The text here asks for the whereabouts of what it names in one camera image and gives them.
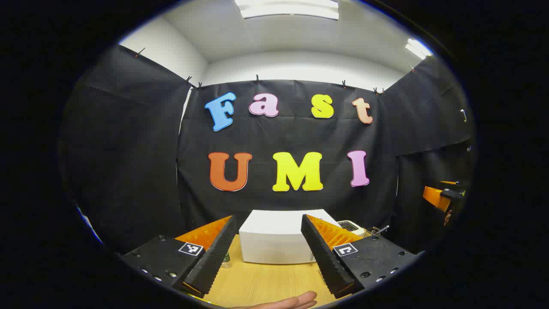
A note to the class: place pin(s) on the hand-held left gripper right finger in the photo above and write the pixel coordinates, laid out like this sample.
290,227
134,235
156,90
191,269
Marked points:
326,257

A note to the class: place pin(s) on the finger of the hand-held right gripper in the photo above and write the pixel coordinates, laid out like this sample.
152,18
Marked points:
434,197

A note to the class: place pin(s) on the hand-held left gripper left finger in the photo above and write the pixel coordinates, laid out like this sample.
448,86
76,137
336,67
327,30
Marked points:
214,257

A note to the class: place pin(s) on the white microwave oven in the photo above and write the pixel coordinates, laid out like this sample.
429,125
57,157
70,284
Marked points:
274,240

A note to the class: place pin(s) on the clear plastic bottle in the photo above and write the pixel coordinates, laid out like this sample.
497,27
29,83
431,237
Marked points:
226,260

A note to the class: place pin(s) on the white toaster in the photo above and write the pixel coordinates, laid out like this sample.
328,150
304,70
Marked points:
349,225

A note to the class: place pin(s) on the black backdrop cloth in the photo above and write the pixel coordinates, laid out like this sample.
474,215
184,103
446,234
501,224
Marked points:
291,137

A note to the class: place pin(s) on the small ceiling light panel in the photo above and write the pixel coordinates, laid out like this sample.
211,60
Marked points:
418,48

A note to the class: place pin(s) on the row of black cloth clips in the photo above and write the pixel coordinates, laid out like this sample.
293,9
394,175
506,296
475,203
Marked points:
257,78

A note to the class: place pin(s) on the long ceiling light panel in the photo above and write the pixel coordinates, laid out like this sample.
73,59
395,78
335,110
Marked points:
287,9

